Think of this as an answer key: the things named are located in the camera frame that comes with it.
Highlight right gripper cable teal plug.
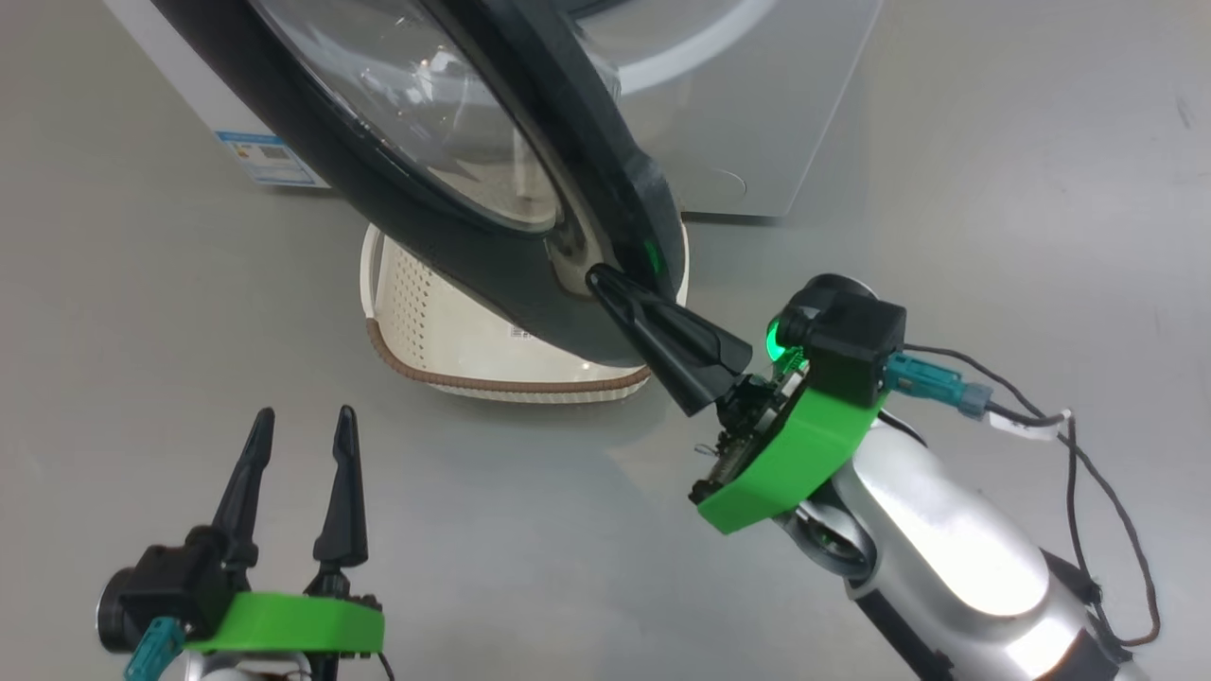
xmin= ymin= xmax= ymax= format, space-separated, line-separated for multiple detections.
xmin=887 ymin=342 xmax=1163 ymax=649

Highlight white front-load washing machine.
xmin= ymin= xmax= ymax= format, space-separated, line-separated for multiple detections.
xmin=102 ymin=0 xmax=886 ymax=218

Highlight left gripper cable teal plug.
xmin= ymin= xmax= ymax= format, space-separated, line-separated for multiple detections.
xmin=123 ymin=617 xmax=186 ymax=681

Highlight cream perforated laundry basket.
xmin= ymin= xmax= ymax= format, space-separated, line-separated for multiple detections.
xmin=360 ymin=222 xmax=690 ymax=405

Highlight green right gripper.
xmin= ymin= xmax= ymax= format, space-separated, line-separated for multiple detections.
xmin=587 ymin=265 xmax=890 ymax=535

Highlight gripper cable teal plug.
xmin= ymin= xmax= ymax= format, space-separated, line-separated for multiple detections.
xmin=887 ymin=342 xmax=1163 ymax=649
xmin=123 ymin=617 xmax=186 ymax=681

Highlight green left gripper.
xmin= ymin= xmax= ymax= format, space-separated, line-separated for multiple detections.
xmin=184 ymin=406 xmax=386 ymax=656

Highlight black round glass washer door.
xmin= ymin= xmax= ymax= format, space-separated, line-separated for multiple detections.
xmin=151 ymin=0 xmax=687 ymax=368

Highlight blue energy label sticker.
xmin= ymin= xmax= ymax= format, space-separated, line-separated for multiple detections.
xmin=216 ymin=131 xmax=318 ymax=187

